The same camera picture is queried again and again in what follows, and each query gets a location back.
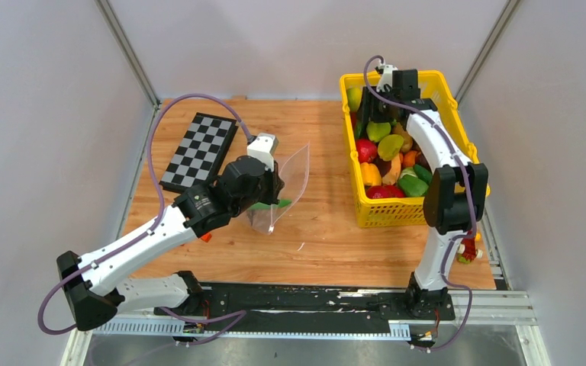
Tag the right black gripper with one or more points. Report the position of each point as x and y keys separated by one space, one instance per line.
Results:
x=368 y=112

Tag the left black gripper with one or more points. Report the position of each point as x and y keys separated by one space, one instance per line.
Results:
x=277 y=184

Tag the long green cucumber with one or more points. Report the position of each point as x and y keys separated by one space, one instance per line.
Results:
x=282 y=203

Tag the clear zip top bag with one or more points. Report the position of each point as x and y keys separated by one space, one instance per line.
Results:
x=294 y=170

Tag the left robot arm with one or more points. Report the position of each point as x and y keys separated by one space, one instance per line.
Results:
x=91 y=282

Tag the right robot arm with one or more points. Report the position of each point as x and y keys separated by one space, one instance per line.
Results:
x=456 y=193

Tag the yellow green mango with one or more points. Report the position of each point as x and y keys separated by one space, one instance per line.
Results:
x=354 y=98

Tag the green pear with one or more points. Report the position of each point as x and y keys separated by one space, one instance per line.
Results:
x=377 y=131

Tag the brown potato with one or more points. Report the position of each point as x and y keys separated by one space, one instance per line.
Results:
x=407 y=139

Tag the red apple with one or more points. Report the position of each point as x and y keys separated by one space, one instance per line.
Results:
x=367 y=151

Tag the black white chessboard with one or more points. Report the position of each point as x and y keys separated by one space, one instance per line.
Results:
x=200 y=153

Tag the red tomato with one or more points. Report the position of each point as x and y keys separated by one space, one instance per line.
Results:
x=384 y=191

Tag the green bell pepper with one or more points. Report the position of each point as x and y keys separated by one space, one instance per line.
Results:
x=412 y=186

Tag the yellow plastic basket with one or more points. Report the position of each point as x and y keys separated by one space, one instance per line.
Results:
x=407 y=211

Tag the colourful toy at table edge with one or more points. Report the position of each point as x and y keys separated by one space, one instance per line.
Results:
x=468 y=252

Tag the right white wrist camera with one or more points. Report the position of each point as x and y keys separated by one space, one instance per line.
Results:
x=386 y=81

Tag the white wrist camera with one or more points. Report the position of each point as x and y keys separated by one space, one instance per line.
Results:
x=263 y=148
x=386 y=81

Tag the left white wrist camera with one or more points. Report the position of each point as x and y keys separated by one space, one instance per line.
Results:
x=263 y=148

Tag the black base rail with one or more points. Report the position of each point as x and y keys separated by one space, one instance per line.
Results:
x=260 y=311

